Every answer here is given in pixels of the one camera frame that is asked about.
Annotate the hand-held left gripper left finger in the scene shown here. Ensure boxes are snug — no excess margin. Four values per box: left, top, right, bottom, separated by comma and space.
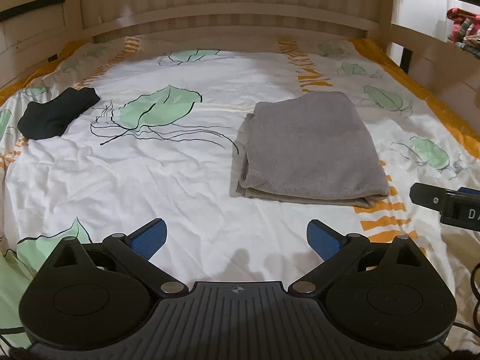
49, 217, 190, 297

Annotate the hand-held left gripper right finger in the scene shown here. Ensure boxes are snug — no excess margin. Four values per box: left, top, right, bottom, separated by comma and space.
288, 219, 428, 297

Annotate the grey hooded sweater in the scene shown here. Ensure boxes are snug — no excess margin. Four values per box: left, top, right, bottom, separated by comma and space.
236, 92, 391, 208

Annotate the pile of colourful clothes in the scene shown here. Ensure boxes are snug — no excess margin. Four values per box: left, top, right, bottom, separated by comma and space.
446, 7, 480, 51

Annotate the white leaf print bed sheet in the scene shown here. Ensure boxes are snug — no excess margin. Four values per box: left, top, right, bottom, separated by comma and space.
0, 35, 480, 349

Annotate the black folded cloth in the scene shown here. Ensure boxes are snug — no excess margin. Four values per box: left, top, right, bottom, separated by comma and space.
18, 87, 101, 140

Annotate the black cable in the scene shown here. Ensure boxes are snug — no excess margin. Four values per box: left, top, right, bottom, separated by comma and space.
454, 270, 480, 331

